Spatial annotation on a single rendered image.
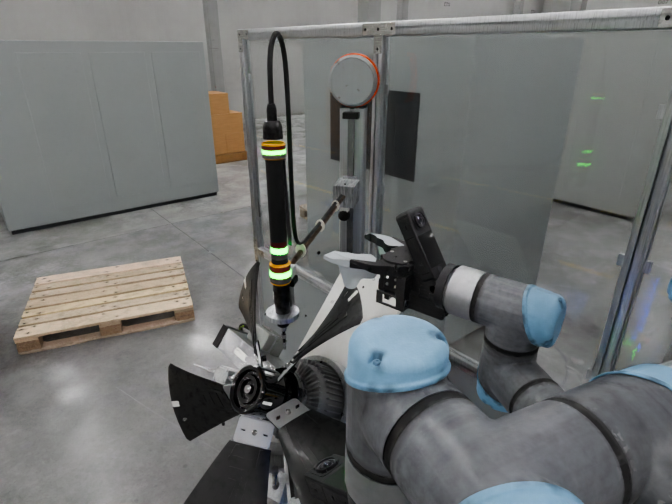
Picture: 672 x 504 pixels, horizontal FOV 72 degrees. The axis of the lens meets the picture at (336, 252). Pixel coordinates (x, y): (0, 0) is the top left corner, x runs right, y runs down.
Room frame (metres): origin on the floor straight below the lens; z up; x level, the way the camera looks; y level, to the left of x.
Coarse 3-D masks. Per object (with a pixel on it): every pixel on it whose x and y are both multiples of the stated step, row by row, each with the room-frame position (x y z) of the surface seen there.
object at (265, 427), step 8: (240, 424) 0.86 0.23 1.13; (248, 424) 0.86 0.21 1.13; (256, 424) 0.86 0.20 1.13; (264, 424) 0.87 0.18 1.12; (272, 424) 0.87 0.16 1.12; (240, 432) 0.85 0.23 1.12; (248, 432) 0.85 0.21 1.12; (264, 432) 0.86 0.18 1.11; (272, 432) 0.86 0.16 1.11; (240, 440) 0.84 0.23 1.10; (248, 440) 0.84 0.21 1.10; (256, 440) 0.84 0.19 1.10; (264, 440) 0.85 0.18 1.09; (264, 448) 0.83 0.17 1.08
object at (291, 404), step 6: (288, 402) 0.88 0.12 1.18; (294, 402) 0.88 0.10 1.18; (300, 402) 0.88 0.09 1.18; (276, 408) 0.86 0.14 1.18; (282, 408) 0.86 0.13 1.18; (288, 408) 0.86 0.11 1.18; (294, 408) 0.86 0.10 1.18; (300, 408) 0.86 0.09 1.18; (306, 408) 0.86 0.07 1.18; (270, 414) 0.84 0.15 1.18; (276, 414) 0.84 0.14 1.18; (282, 414) 0.84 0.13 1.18; (294, 414) 0.84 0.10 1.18; (300, 414) 0.84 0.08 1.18; (270, 420) 0.82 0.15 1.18; (276, 420) 0.82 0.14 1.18; (282, 420) 0.82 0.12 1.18; (288, 420) 0.82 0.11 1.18; (276, 426) 0.80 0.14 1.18
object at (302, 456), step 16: (304, 416) 0.83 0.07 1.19; (320, 416) 0.83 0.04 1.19; (288, 432) 0.78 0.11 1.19; (304, 432) 0.78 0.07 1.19; (320, 432) 0.77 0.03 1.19; (336, 432) 0.77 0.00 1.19; (288, 448) 0.74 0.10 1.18; (304, 448) 0.73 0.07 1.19; (320, 448) 0.73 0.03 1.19; (336, 448) 0.73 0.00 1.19; (288, 464) 0.71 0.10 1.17; (304, 464) 0.70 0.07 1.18; (304, 480) 0.67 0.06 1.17; (304, 496) 0.64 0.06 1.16
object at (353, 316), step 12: (348, 288) 1.02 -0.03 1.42; (336, 300) 1.05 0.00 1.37; (360, 300) 0.92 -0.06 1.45; (336, 312) 0.95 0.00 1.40; (348, 312) 0.90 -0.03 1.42; (360, 312) 0.87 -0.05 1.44; (324, 324) 0.94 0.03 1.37; (336, 324) 0.89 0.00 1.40; (348, 324) 0.86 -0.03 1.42; (312, 336) 0.94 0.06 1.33; (324, 336) 0.88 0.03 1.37; (300, 348) 0.97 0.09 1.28; (312, 348) 0.88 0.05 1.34
